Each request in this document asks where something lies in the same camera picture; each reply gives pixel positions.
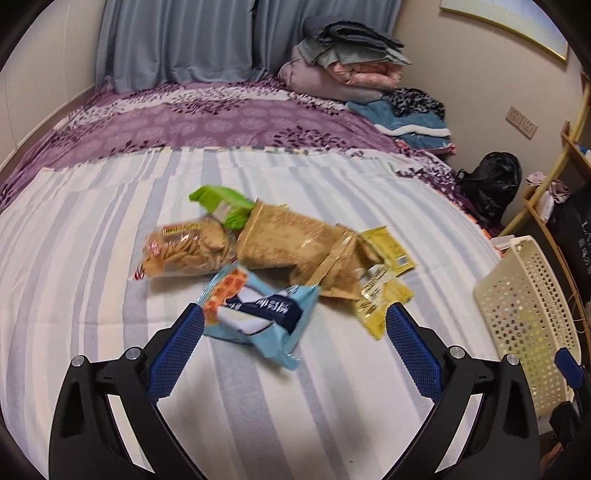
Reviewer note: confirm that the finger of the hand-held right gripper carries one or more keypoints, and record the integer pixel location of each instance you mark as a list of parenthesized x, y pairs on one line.
[(565, 422), (570, 369)]

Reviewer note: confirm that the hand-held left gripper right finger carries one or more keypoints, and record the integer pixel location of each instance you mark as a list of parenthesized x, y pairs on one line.
[(411, 350)]

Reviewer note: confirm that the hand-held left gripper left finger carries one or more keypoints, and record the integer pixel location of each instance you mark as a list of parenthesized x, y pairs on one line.
[(178, 350)]

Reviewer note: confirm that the blue snack packet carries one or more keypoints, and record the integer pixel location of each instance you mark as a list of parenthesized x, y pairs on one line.
[(258, 318)]

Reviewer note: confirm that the cream perforated plastic basket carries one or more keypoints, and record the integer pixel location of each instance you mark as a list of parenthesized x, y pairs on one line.
[(517, 295)]

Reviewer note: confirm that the clear biscuit bag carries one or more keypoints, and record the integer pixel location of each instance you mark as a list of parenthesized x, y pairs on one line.
[(189, 249)]

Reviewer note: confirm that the brown snack bag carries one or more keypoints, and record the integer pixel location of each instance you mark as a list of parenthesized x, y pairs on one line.
[(286, 233), (341, 272)]

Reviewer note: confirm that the green snack packet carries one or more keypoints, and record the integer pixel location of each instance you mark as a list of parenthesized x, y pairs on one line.
[(217, 196)]

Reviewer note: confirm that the black shopping bag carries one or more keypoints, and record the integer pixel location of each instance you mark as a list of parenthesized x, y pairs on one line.
[(575, 240)]

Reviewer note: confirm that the wooden shelf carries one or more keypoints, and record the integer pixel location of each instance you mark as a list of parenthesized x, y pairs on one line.
[(531, 205)]

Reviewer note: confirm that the pink cloth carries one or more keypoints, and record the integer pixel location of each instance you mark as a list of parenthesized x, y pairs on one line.
[(558, 189)]

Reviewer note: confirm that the purple patterned bedspread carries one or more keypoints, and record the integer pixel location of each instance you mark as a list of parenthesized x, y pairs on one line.
[(184, 120)]

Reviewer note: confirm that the blue towel blanket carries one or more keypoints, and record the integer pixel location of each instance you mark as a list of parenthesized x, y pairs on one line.
[(383, 115)]

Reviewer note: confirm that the black and white patterned cloth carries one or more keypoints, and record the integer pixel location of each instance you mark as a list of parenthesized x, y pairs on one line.
[(415, 101)]

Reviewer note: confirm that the pink floral folded quilt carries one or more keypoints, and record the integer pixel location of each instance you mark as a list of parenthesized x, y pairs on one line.
[(369, 74)]

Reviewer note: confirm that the mauve folded quilt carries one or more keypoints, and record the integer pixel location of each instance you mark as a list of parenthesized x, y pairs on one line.
[(314, 83)]

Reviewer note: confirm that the white wardrobe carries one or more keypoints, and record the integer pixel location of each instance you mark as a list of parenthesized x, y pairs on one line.
[(41, 83)]

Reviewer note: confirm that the blue curtain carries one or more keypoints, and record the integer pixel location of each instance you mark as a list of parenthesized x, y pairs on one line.
[(323, 11), (175, 41)]

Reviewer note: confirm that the grey-green folded blanket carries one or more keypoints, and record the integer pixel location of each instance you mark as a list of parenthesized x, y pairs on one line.
[(314, 50)]

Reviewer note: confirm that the dark grey folded blanket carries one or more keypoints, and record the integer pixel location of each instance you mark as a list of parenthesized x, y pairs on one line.
[(351, 32)]

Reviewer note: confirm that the wall socket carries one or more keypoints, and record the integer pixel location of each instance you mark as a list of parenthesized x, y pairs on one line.
[(514, 116), (529, 127)]

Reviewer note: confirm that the framed wall picture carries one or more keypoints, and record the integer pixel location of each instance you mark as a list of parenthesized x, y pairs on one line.
[(508, 21)]

